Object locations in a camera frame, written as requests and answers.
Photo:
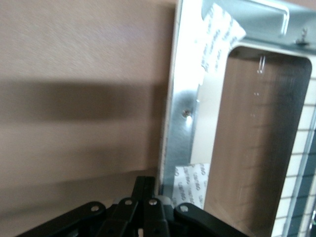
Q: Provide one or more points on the small silver door screw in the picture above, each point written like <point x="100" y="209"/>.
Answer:
<point x="186" y="113"/>

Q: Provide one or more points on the white printed adhesive tape strip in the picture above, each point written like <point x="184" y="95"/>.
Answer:
<point x="190" y="182"/>
<point x="217" y="37"/>

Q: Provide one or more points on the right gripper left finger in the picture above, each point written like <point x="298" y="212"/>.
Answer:
<point x="118" y="219"/>

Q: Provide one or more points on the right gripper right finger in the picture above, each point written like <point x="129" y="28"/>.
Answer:
<point x="158" y="219"/>

